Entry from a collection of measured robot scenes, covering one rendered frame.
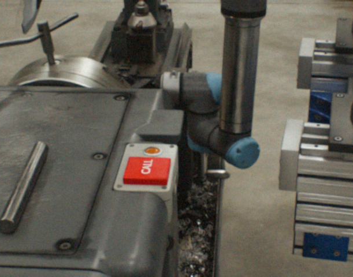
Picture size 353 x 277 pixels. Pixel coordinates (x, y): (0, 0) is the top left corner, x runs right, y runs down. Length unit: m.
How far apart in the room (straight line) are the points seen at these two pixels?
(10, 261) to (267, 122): 3.24
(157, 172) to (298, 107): 3.26
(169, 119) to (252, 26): 0.44
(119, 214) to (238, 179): 2.57
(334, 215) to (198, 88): 0.46
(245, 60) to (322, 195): 0.34
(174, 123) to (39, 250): 0.37
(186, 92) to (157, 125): 0.55
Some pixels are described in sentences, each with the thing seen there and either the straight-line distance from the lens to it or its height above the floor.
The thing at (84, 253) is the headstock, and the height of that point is 1.26.
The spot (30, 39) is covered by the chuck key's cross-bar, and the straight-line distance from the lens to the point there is 1.40.
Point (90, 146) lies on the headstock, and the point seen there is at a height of 1.26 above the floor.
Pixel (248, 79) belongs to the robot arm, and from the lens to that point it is 1.57.
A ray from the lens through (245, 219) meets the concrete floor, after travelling 3.18.
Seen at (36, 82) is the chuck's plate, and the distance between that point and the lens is 1.39.
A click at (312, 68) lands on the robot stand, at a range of 1.83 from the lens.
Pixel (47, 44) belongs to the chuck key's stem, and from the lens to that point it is 1.44.
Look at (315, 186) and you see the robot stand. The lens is 1.40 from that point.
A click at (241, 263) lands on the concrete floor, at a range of 2.92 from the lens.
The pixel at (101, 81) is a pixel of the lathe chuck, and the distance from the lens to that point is 1.42.
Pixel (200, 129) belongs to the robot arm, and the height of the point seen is 0.99.
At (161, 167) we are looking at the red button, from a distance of 0.99.
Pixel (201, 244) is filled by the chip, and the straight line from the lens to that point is 2.06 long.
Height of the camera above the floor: 1.76
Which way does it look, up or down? 27 degrees down
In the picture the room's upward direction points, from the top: 1 degrees counter-clockwise
